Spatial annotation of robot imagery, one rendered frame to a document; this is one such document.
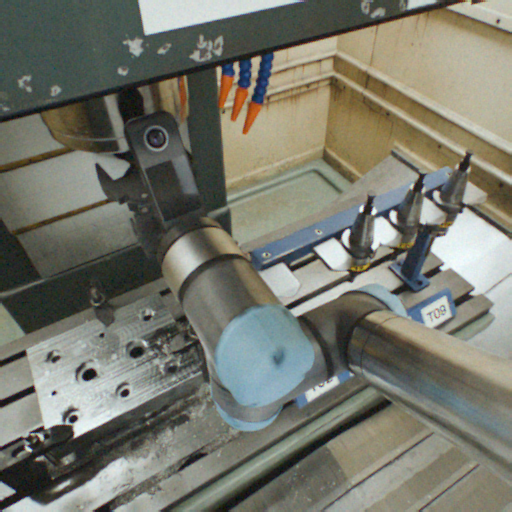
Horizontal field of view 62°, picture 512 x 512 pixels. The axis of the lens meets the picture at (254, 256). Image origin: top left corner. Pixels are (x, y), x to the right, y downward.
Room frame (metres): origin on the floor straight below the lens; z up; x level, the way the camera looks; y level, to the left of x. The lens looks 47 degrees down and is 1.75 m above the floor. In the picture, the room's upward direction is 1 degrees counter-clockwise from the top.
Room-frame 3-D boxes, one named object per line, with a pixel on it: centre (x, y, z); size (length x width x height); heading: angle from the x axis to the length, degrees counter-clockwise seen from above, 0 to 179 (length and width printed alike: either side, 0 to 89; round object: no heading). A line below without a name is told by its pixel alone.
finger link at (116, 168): (0.41, 0.17, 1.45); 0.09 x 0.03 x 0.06; 43
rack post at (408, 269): (0.70, -0.40, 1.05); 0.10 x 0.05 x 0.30; 29
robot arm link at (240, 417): (0.21, -0.01, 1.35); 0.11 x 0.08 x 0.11; 117
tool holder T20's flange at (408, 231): (0.57, -0.28, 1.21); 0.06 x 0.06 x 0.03
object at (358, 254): (0.52, -0.19, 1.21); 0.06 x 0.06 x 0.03
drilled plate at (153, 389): (0.42, 0.29, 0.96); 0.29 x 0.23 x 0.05; 119
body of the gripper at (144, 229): (0.34, 0.09, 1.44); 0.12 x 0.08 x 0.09; 29
